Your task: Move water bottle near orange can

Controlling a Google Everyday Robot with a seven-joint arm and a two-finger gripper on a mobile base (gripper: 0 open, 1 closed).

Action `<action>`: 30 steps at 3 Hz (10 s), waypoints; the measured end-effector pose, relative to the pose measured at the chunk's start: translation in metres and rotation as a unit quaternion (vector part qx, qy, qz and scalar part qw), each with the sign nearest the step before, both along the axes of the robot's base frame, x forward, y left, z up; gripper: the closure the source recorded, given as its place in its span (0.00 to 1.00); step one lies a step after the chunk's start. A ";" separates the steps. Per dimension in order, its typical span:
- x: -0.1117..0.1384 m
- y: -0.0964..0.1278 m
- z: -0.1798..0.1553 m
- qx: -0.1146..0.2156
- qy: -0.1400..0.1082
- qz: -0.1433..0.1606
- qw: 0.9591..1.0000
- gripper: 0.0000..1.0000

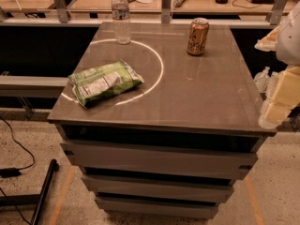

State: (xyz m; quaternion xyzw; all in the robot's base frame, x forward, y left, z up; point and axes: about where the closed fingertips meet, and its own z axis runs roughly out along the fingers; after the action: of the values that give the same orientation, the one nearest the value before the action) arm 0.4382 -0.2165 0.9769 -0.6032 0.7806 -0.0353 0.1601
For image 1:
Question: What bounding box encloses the black power cable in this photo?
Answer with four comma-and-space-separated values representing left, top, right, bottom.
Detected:
0, 115, 36, 179

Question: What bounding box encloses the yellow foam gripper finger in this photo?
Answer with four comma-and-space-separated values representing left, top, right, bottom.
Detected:
259, 67, 300, 125
254, 26, 279, 52

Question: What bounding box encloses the clear plastic water bottle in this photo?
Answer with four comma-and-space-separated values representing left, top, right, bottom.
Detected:
112, 0, 130, 44

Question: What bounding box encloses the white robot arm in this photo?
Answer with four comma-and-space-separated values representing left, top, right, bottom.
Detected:
254, 2, 300, 129

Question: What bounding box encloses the orange soda can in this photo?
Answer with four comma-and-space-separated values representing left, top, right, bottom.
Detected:
187, 18, 209, 55

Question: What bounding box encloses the black stand leg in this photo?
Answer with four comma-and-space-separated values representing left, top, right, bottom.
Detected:
0, 159, 59, 225

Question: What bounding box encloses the grey drawer cabinet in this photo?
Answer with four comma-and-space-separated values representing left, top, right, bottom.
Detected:
49, 22, 270, 219

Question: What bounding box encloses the left clear sanitizer bottle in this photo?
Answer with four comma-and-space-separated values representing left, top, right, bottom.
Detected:
254, 67, 270, 93

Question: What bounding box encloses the green chip bag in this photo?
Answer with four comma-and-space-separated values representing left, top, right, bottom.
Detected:
68, 60, 143, 107

